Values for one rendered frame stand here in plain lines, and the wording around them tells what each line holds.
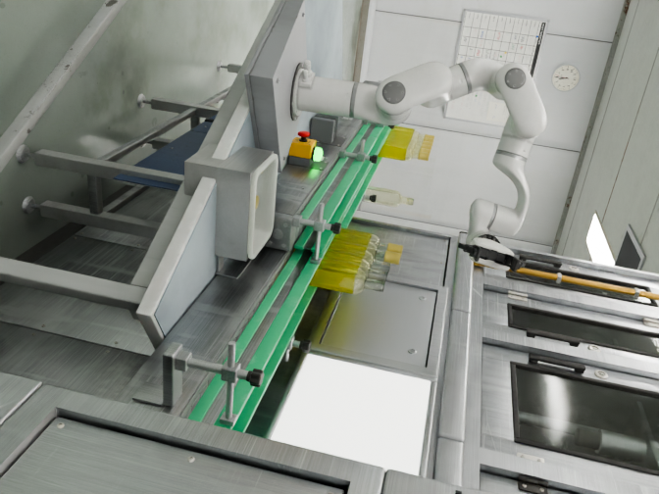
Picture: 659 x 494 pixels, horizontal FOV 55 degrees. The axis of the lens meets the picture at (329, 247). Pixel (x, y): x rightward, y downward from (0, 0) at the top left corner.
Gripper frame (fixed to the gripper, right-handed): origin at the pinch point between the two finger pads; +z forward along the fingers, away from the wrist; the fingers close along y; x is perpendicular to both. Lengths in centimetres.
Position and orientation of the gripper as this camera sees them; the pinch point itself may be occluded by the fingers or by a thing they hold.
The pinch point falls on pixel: (496, 260)
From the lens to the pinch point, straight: 155.3
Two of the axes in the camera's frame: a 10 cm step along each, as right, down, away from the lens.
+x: 2.7, -9.4, -1.9
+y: -9.6, -2.8, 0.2
